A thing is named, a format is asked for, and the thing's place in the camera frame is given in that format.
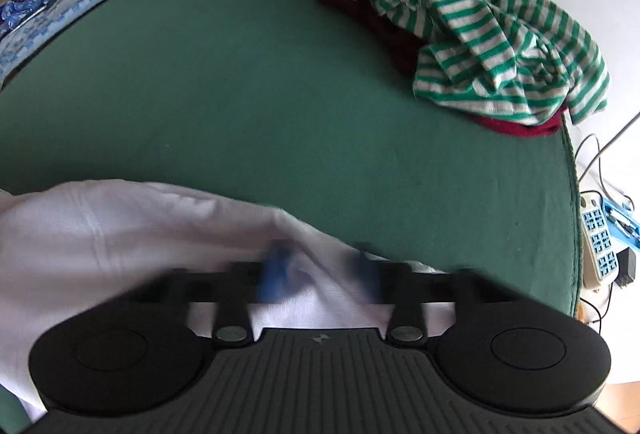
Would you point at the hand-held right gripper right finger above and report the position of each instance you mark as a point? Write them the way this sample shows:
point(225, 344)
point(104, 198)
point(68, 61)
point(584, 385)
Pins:
point(367, 271)

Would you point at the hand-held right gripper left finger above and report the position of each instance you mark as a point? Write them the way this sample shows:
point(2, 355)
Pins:
point(275, 271)

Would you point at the white pants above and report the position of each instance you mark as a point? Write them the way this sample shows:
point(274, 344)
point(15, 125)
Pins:
point(100, 239)

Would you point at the green table cloth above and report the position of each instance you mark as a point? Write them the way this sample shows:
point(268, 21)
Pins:
point(250, 88)

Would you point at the dark red garment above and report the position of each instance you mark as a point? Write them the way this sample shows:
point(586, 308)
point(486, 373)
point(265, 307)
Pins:
point(395, 43)

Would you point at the white power strip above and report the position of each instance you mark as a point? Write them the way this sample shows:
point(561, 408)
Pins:
point(597, 239)

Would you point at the black power adapter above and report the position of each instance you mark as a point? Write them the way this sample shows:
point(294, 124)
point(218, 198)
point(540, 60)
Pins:
point(625, 266)

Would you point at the blue tray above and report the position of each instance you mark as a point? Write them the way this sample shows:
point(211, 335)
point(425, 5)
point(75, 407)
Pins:
point(620, 219)

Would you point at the green striped shirt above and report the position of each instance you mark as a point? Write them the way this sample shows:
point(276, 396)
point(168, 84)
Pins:
point(475, 23)

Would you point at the white desk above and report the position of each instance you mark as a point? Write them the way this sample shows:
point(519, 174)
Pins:
point(625, 179)

